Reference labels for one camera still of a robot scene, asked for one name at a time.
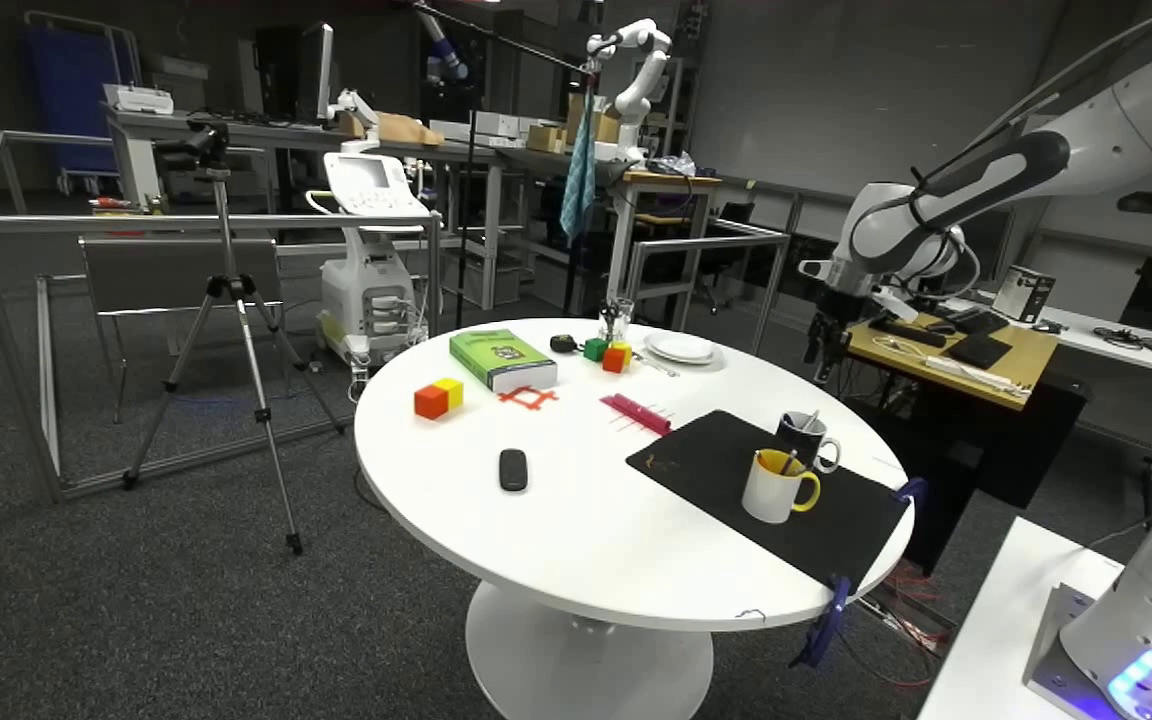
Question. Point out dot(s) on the white wheeled machine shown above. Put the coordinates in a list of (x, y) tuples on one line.
[(368, 286)]

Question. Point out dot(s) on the small glass with sticks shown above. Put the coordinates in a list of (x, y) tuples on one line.
[(617, 325)]

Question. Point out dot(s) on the cluttered background table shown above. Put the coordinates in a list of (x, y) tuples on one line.
[(497, 153)]

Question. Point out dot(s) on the black camera on tripod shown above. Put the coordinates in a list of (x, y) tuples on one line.
[(210, 142)]

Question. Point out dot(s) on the teal cloth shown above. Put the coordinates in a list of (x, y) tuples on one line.
[(578, 181)]

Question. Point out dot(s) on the black table mat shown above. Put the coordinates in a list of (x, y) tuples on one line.
[(738, 460)]

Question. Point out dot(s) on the small black object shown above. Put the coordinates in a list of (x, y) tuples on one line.
[(563, 343)]

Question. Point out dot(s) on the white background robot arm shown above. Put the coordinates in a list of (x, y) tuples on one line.
[(637, 66)]

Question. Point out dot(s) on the black and white mug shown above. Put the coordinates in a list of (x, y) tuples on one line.
[(800, 435)]

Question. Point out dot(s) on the pink ruler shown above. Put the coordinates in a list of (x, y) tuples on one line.
[(637, 412)]

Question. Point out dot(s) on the white round table pedestal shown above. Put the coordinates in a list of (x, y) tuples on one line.
[(588, 652)]

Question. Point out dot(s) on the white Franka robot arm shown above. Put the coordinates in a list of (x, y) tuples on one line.
[(1136, 123)]

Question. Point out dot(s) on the small white plate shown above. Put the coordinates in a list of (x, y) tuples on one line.
[(680, 347)]

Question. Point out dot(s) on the yellow cube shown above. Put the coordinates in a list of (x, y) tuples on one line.
[(452, 391)]

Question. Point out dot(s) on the camera tripod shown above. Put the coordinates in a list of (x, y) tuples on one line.
[(251, 360)]

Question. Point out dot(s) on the large white plate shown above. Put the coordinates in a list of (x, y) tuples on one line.
[(680, 357)]

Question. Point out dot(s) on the blue table clamp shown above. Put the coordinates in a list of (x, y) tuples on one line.
[(908, 496), (820, 621)]

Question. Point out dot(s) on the orange plastic frame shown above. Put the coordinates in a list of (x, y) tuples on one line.
[(528, 398)]

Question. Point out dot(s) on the grey panel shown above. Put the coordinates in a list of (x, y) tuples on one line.
[(178, 272)]

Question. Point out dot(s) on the green book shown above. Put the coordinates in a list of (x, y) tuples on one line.
[(500, 357)]

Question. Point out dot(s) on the green block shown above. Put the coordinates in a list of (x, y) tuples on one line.
[(593, 350)]

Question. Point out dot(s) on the black oval object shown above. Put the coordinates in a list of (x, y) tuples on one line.
[(514, 469)]

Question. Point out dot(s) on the black boom stand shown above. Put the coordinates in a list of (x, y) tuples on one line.
[(497, 33)]

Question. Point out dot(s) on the wooden desk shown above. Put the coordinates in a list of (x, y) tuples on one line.
[(1001, 380)]

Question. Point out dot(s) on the orange block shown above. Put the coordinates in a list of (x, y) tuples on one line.
[(617, 357)]

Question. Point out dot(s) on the aluminium frame table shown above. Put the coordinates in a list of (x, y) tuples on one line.
[(680, 242)]

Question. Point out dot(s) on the red cube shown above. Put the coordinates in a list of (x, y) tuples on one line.
[(430, 403)]

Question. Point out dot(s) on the aluminium frame railing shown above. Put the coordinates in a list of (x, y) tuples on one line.
[(201, 221)]

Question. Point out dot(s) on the white robot platform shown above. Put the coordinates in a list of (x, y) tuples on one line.
[(988, 626)]

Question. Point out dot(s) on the blue cabinet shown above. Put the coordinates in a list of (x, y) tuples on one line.
[(77, 86)]

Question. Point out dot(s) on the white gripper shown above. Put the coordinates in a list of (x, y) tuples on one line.
[(899, 305)]

